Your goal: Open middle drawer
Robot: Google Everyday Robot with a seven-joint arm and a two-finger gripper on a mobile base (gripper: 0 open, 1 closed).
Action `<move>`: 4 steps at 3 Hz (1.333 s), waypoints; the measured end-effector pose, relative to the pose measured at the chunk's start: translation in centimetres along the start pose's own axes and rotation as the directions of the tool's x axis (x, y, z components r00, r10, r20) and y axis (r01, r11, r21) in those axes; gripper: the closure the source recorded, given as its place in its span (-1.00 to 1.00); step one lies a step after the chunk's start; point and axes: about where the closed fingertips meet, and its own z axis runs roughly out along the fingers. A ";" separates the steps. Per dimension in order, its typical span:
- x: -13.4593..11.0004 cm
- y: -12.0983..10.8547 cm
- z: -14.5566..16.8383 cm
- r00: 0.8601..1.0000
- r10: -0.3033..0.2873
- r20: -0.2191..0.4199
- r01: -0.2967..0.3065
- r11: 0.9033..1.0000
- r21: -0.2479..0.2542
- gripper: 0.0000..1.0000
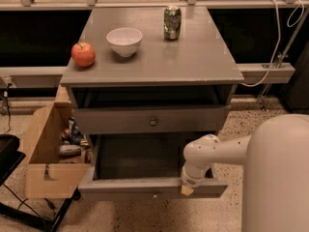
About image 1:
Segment grey drawer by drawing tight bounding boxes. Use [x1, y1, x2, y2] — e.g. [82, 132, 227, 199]
[72, 105, 230, 134]
[77, 132, 229, 201]

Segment can in box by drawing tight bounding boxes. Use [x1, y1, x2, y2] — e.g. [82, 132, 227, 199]
[59, 145, 81, 156]

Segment red apple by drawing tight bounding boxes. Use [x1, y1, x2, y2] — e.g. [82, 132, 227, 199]
[70, 43, 96, 68]

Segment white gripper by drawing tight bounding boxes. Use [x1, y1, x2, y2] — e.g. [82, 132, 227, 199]
[181, 162, 207, 196]

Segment white bowl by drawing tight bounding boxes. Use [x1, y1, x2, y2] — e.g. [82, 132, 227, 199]
[106, 27, 143, 57]

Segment green soda can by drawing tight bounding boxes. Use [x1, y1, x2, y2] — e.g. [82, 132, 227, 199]
[163, 5, 182, 41]

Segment cardboard box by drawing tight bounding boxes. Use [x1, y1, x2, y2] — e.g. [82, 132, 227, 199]
[21, 102, 89, 199]

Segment dark bottle in box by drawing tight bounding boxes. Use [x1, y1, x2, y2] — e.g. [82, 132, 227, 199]
[69, 117, 83, 145]

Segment grey drawer cabinet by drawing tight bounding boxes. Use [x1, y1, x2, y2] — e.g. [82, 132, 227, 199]
[60, 6, 245, 140]

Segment black floor cable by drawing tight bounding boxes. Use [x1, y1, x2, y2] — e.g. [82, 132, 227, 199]
[2, 82, 14, 135]

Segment black stand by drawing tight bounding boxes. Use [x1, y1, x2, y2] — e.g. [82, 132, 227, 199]
[0, 133, 81, 232]

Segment white cable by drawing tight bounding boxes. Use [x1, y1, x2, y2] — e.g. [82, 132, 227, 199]
[240, 0, 305, 88]

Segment grey top drawer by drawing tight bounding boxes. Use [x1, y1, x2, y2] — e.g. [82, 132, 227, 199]
[72, 105, 230, 134]

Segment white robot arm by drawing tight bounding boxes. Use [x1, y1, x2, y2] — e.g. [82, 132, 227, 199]
[182, 114, 309, 232]

